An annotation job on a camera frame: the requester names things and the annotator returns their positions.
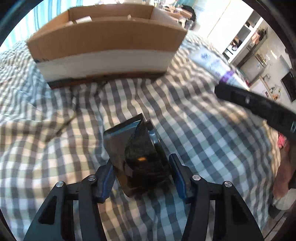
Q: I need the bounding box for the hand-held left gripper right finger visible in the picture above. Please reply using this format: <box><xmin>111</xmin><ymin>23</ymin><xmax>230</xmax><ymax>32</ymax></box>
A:
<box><xmin>169</xmin><ymin>153</ymin><xmax>264</xmax><ymax>241</ymax></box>

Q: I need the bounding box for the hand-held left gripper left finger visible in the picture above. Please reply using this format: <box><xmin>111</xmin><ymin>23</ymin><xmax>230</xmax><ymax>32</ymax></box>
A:
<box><xmin>23</xmin><ymin>162</ymin><xmax>115</xmax><ymax>241</ymax></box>

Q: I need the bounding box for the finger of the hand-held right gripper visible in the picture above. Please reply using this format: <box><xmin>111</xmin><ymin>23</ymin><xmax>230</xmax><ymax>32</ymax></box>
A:
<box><xmin>214</xmin><ymin>83</ymin><xmax>296</xmax><ymax>134</ymax></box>

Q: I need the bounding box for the black glossy container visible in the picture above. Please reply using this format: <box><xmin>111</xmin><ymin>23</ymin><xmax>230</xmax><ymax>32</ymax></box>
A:
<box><xmin>103</xmin><ymin>113</ymin><xmax>173</xmax><ymax>197</ymax></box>

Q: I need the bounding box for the white tube with purple print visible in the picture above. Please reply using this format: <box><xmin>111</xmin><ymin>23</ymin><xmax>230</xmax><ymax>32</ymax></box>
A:
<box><xmin>190</xmin><ymin>46</ymin><xmax>244</xmax><ymax>87</ymax></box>

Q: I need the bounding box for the brown cardboard box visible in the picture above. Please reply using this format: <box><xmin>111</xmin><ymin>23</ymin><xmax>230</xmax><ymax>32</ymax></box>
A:
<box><xmin>26</xmin><ymin>3</ymin><xmax>188</xmax><ymax>90</ymax></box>

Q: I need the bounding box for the person's right forearm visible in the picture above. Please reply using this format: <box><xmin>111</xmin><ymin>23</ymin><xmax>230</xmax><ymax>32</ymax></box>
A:
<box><xmin>273</xmin><ymin>139</ymin><xmax>296</xmax><ymax>204</ymax></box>

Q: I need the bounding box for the metal kitchen rack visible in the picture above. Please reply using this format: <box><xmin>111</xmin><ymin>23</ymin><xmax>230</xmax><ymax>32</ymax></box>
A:
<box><xmin>240</xmin><ymin>28</ymin><xmax>292</xmax><ymax>81</ymax></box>

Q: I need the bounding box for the grey checkered blanket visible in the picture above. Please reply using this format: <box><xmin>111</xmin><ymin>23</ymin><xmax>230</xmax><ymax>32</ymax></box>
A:
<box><xmin>0</xmin><ymin>30</ymin><xmax>289</xmax><ymax>241</ymax></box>

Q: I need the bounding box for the white wardrobe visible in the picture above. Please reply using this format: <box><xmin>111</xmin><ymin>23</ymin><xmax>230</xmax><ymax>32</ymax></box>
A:
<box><xmin>207</xmin><ymin>0</ymin><xmax>255</xmax><ymax>47</ymax></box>

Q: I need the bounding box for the black bag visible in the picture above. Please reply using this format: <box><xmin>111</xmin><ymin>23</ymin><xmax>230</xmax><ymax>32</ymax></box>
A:
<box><xmin>185</xmin><ymin>6</ymin><xmax>197</xmax><ymax>20</ymax></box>

